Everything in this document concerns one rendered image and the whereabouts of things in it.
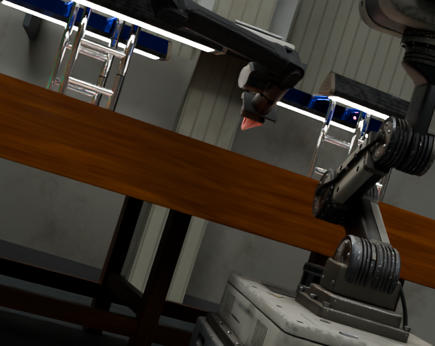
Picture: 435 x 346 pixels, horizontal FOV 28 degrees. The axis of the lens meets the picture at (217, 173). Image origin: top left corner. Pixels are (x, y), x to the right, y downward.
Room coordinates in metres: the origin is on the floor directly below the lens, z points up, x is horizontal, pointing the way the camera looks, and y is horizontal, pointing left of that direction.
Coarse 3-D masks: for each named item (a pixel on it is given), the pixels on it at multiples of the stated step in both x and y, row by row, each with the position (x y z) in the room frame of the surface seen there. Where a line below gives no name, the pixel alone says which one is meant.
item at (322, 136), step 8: (312, 96) 3.20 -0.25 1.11; (320, 96) 3.15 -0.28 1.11; (328, 112) 3.06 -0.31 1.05; (352, 112) 3.23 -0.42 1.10; (328, 120) 3.06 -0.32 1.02; (368, 120) 3.12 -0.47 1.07; (320, 136) 3.06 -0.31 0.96; (328, 136) 3.07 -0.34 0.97; (360, 136) 3.11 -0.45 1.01; (320, 144) 3.06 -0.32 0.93; (336, 144) 3.09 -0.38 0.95; (344, 144) 3.09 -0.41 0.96; (312, 160) 3.06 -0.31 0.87; (312, 168) 3.06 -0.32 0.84; (320, 168) 3.08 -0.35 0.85; (312, 176) 3.06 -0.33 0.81
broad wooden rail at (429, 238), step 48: (0, 96) 1.97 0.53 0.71; (48, 96) 2.01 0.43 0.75; (0, 144) 1.98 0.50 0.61; (48, 144) 2.02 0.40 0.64; (96, 144) 2.06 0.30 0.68; (144, 144) 2.10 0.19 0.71; (192, 144) 2.14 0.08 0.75; (144, 192) 2.11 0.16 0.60; (192, 192) 2.15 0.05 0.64; (240, 192) 2.20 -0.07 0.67; (288, 192) 2.24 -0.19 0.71; (288, 240) 2.26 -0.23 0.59; (336, 240) 2.31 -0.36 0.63; (432, 240) 2.41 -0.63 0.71
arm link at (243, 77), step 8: (248, 64) 2.17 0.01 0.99; (256, 64) 2.16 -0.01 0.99; (248, 72) 2.15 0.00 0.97; (256, 72) 2.15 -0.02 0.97; (264, 72) 2.15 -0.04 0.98; (288, 72) 2.14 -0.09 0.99; (296, 72) 2.13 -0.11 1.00; (240, 80) 2.19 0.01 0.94; (248, 80) 2.15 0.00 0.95; (256, 80) 2.16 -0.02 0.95; (264, 80) 2.17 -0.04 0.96; (280, 80) 2.16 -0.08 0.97; (288, 80) 2.14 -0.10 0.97; (296, 80) 2.14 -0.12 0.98; (248, 88) 2.17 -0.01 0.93; (256, 88) 2.17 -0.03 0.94; (264, 88) 2.17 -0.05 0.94
